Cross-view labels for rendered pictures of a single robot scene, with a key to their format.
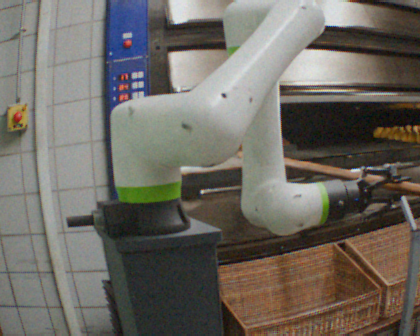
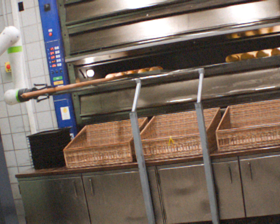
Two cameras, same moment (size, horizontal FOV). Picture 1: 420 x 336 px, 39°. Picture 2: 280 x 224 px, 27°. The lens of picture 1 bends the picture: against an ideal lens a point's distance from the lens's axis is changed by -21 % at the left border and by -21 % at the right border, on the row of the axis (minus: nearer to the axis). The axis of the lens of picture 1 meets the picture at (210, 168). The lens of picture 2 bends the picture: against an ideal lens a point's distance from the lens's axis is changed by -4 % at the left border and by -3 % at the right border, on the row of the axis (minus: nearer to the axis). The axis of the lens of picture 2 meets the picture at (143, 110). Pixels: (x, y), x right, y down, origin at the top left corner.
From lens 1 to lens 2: 3.59 m
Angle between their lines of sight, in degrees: 37
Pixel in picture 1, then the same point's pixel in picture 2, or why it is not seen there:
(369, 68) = (166, 25)
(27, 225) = (20, 110)
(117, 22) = (45, 24)
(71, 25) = (29, 25)
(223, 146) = not seen: outside the picture
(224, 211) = (96, 100)
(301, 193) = (10, 92)
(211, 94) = not seen: outside the picture
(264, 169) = (14, 85)
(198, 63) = (81, 40)
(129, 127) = not seen: outside the picture
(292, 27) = not seen: outside the picture
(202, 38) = (81, 28)
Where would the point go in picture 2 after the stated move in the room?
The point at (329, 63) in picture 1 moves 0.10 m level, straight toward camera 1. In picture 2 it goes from (141, 29) to (131, 30)
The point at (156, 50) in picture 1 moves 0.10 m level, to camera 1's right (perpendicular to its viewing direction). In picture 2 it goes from (64, 36) to (73, 34)
